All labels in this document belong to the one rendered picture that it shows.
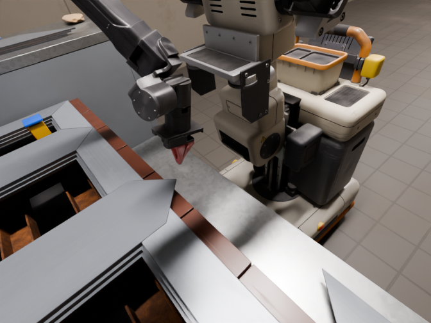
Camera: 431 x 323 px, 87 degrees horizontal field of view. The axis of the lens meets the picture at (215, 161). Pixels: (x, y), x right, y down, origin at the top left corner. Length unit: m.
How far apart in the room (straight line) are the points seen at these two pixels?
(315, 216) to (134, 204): 0.88
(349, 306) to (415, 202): 1.33
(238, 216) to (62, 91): 0.96
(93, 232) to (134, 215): 0.09
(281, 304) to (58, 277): 0.41
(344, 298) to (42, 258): 0.62
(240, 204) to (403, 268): 1.04
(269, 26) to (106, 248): 0.60
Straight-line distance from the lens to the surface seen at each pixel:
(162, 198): 0.56
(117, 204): 0.60
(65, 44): 1.24
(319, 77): 0.94
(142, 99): 0.42
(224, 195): 0.74
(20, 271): 0.63
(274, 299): 0.45
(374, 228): 1.62
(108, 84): 1.31
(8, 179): 0.89
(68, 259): 0.57
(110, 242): 0.54
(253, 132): 0.77
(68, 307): 0.54
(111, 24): 0.50
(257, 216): 0.69
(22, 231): 0.97
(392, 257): 1.56
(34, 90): 1.25
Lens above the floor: 1.26
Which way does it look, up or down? 43 degrees down
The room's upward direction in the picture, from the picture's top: 9 degrees counter-clockwise
